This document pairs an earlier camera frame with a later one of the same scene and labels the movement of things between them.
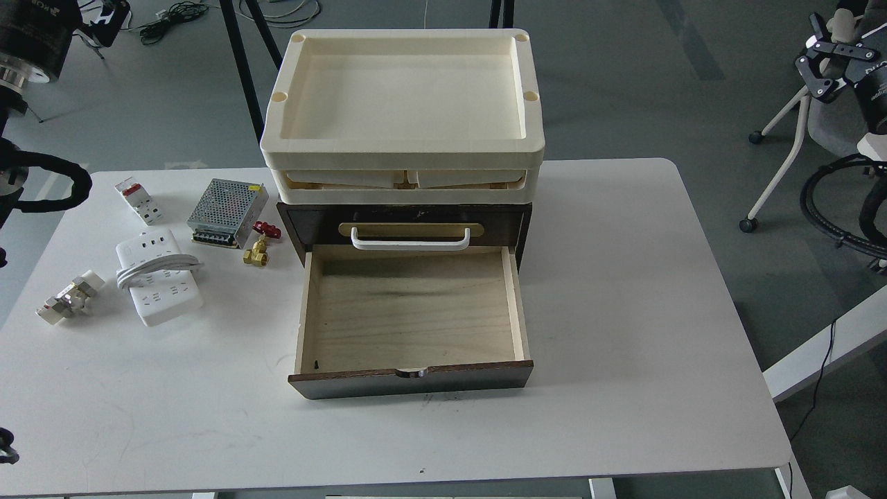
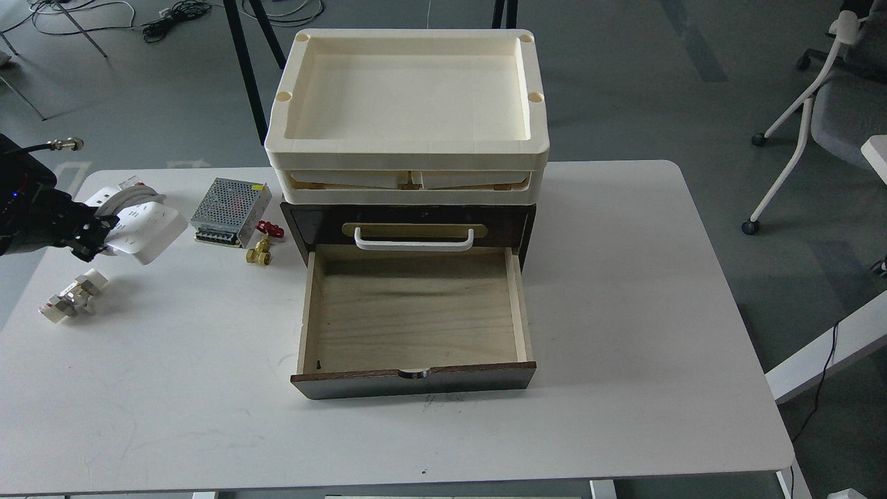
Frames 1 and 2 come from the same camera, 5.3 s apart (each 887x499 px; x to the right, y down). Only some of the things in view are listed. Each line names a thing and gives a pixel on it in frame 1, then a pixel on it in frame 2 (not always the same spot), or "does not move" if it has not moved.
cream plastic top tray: x=408 y=116 does not move
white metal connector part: x=71 y=299 does not move
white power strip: x=165 y=296 to x=145 y=231
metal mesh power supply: x=226 y=212 does not move
